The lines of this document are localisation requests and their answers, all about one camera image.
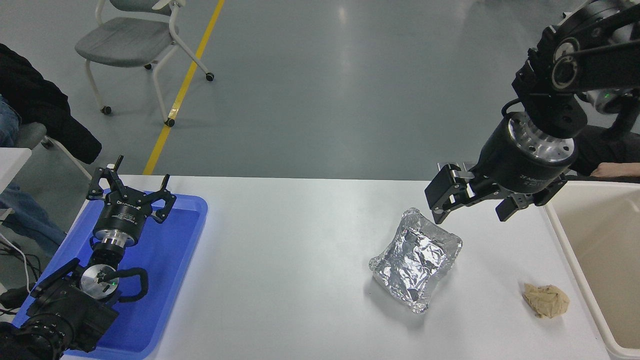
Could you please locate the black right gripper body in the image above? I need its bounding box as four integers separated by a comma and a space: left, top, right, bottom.
474, 119, 577, 195

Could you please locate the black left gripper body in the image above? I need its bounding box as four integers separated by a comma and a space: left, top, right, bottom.
94, 189, 153, 236

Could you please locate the silver foil plate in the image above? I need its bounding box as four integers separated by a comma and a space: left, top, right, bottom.
369, 207, 463, 314

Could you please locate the person's hand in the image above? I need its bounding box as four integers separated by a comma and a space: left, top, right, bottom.
591, 162, 640, 179

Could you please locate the blue plastic tray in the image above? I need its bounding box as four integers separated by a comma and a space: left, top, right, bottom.
11, 192, 209, 360

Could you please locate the crumpled tan paper ball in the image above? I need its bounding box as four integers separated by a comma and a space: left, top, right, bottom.
522, 283, 571, 319

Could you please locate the large pale plastic bin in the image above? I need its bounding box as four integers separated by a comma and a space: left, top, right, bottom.
542, 180, 640, 360

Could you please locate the small white table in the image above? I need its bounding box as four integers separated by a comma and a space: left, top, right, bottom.
0, 147, 33, 195

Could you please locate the person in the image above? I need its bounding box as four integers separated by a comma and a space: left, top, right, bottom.
0, 43, 103, 257
570, 125, 640, 179

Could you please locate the small black object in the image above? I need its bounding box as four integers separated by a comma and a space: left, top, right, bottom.
0, 287, 33, 309

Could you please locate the grey chair white frame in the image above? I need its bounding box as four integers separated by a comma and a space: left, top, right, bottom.
14, 122, 95, 182
75, 0, 216, 128

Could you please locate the black cable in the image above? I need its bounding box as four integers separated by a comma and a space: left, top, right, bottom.
0, 245, 45, 283

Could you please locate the white cable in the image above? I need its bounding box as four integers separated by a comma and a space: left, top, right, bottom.
0, 231, 32, 293

